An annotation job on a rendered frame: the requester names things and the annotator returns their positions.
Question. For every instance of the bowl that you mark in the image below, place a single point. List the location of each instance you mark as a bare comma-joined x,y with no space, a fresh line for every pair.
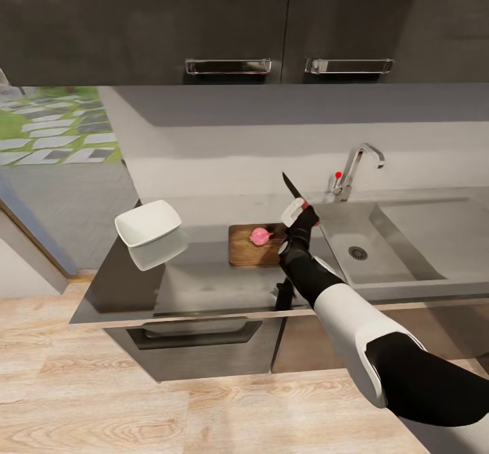
146,224

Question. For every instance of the cutting board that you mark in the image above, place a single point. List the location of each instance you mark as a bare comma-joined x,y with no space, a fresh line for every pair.
244,251

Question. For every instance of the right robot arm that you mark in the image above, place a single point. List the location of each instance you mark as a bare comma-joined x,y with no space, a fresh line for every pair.
444,405

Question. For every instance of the vidalia onion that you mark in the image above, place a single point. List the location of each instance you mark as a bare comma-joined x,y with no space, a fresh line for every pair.
260,236

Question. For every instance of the drop in sink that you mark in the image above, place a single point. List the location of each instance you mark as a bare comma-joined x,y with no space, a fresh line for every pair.
405,242

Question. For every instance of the parer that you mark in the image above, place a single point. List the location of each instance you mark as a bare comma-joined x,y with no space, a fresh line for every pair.
294,191

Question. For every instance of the cabinet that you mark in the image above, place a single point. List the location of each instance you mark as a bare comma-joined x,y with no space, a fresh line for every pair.
243,42

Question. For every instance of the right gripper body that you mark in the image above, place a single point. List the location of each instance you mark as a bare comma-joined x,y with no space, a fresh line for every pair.
305,221

